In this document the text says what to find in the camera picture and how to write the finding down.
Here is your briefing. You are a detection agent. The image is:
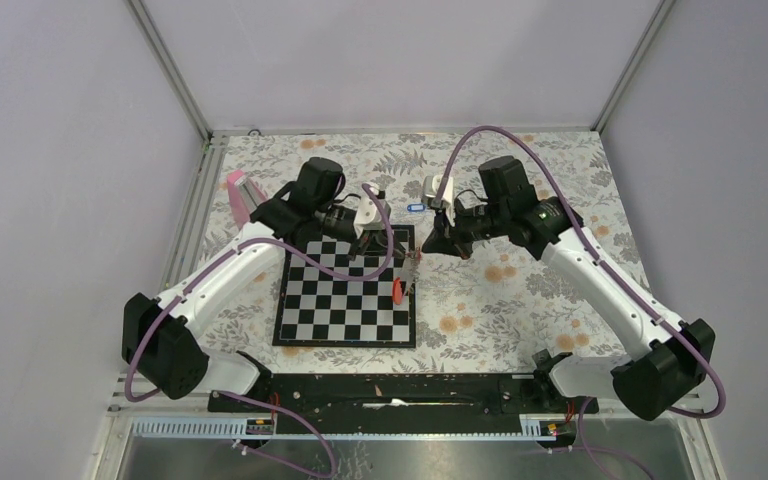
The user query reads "floral table mat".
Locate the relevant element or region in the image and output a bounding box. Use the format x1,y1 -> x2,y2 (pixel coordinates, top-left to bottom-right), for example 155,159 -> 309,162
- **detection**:
201,132 -> 646,373

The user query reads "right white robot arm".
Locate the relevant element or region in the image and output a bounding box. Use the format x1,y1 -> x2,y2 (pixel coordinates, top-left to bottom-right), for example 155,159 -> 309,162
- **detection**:
421,156 -> 716,421

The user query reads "pink metronome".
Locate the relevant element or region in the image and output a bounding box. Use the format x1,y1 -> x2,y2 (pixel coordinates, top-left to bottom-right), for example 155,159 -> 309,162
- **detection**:
226,170 -> 267,230

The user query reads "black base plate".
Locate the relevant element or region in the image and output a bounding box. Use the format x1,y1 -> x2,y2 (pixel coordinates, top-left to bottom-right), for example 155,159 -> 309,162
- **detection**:
206,370 -> 601,437

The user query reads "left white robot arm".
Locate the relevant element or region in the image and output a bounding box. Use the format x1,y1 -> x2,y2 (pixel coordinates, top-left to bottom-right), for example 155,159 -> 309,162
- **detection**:
122,157 -> 405,411

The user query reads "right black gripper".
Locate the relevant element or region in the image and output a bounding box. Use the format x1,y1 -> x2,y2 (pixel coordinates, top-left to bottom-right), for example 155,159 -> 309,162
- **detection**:
421,196 -> 509,261

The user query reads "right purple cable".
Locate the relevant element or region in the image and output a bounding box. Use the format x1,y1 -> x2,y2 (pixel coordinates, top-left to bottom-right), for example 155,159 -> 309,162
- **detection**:
438,125 -> 728,480

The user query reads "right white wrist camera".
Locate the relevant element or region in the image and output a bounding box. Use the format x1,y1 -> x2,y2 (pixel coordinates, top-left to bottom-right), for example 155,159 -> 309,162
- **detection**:
421,174 -> 454,219

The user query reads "keyring with red fob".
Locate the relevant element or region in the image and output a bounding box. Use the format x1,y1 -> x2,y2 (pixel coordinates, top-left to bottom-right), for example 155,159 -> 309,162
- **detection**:
391,260 -> 420,305

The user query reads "black white chessboard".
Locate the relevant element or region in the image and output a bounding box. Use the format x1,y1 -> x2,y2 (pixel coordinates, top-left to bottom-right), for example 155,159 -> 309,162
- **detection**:
272,253 -> 417,348

